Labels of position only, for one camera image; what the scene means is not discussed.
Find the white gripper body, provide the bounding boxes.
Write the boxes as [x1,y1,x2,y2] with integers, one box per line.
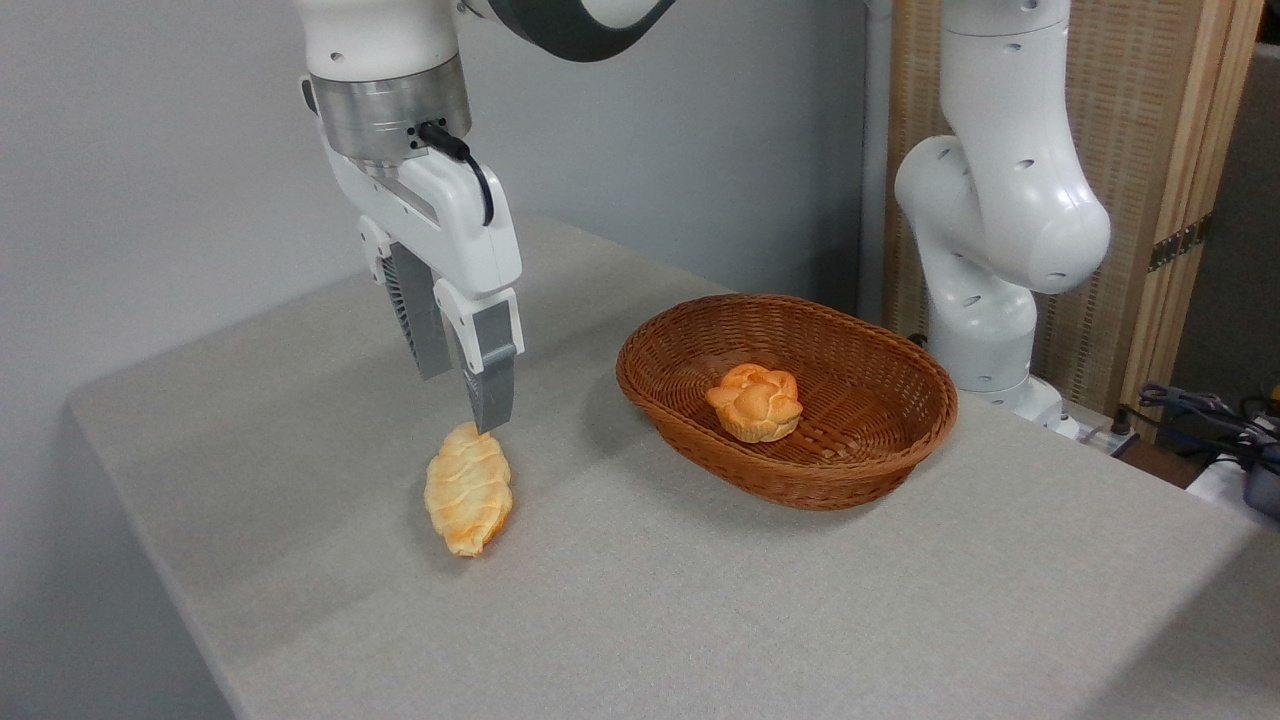
[325,150,524,299]

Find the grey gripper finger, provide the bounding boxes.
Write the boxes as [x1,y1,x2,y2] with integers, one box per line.
[382,241,457,382]
[434,283,525,435]

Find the round knotted bread roll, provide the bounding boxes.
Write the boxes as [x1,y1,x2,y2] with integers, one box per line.
[705,363,805,444]

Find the long croissant-shaped bread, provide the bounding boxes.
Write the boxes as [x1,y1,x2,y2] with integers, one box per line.
[424,421,514,558]

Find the grey tablecloth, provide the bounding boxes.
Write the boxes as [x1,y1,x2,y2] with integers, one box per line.
[68,210,1280,720]

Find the brown wicker basket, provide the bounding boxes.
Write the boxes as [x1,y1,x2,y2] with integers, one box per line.
[615,293,959,512]

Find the wooden rattan folding screen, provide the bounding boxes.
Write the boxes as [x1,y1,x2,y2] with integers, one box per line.
[885,0,1267,441]

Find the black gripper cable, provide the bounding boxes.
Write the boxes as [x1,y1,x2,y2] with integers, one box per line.
[415,120,497,229]

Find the black cable bundle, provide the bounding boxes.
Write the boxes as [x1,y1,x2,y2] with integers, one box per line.
[1120,383,1280,471]

